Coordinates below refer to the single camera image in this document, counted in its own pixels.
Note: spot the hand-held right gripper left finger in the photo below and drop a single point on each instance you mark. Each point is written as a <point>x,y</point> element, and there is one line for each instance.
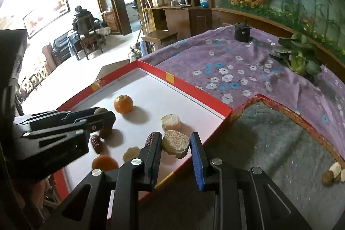
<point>155,160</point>

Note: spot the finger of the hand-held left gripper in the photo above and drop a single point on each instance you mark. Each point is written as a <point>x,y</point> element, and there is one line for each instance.
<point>67,135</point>
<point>107,118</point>

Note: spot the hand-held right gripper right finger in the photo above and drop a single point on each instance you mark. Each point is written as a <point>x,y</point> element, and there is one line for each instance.
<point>197,160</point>

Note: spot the brown longan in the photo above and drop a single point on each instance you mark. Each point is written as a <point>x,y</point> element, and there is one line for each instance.
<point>328,178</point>
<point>100,111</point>

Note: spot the red date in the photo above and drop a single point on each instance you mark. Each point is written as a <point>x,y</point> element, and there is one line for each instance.
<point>97,144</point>
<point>150,139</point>

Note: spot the white peeled chunk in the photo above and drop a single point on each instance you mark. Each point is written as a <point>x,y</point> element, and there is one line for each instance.
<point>337,167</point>
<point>170,122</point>
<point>131,153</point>
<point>342,175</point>
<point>175,143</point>

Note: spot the tangerine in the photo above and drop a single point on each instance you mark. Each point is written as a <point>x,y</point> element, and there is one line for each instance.
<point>104,162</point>
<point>123,104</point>

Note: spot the red tray with white inside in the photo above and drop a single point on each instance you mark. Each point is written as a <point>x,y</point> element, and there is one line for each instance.
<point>151,90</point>

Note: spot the red box with grey lining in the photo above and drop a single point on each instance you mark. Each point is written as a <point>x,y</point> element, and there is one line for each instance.
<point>269,151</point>

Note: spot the cardboard sheet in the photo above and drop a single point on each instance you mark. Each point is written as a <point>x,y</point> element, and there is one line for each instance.
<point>113,68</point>

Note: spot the black sofa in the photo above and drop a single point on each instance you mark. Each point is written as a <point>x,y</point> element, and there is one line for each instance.
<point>60,48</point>

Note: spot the metal kettle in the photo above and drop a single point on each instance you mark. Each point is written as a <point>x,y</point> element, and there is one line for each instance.
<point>134,54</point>

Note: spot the wooden chair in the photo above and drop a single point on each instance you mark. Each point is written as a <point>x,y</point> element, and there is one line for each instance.
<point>87,41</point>

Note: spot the wicker basket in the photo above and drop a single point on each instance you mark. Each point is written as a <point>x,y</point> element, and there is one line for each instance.
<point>109,21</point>

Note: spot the purple floral tablecloth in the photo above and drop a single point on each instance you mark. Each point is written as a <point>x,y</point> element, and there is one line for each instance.
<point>215,63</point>

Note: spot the black cylindrical holder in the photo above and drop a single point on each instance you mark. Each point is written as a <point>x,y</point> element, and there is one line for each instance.
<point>242,32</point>

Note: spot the leafy green vegetable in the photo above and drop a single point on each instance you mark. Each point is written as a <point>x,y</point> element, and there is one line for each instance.
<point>296,57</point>

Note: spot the framed wall painting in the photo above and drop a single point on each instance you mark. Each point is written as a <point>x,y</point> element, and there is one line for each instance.
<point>44,14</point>

